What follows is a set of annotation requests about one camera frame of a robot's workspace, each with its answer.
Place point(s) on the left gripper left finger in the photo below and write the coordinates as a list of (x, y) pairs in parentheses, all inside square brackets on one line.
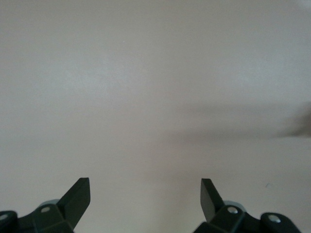
[(73, 204)]

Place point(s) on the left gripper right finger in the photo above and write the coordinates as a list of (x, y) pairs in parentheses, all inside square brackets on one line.
[(210, 204)]

